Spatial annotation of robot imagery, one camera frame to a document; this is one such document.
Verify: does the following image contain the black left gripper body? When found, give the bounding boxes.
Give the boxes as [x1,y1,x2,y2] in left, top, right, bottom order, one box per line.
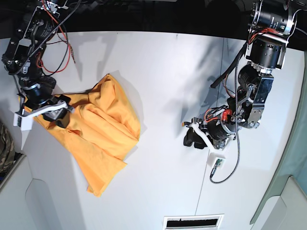
[191,105,236,150]

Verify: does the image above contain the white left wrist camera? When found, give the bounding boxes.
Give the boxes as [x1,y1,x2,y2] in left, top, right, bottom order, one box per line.
[190,122,234,168]

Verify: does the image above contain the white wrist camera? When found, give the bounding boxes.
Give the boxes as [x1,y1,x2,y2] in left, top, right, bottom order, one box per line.
[13,105,68,131]
[190,122,234,168]

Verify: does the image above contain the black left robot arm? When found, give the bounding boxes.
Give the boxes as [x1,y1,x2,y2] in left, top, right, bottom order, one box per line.
[182,0,307,149]

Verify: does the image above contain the camouflage fabric pile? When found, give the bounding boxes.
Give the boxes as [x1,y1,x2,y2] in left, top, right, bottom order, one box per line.
[0,122,15,173]

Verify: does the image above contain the white right cabinet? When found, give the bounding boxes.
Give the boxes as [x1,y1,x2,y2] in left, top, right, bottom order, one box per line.
[252,176,307,230]

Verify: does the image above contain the white floor vent grille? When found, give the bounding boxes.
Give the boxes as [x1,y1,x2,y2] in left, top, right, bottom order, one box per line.
[163,214,224,230]

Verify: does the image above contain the orange t-shirt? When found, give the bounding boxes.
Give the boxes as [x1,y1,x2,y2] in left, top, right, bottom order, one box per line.
[34,74,141,197]

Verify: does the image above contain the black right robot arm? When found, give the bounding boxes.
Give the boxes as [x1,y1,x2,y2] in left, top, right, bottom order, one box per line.
[1,0,74,131]

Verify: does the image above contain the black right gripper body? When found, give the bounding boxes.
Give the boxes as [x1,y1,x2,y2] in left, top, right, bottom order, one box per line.
[18,76,59,121]

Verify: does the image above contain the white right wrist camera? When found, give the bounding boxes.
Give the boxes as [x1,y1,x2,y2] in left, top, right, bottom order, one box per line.
[13,105,68,131]

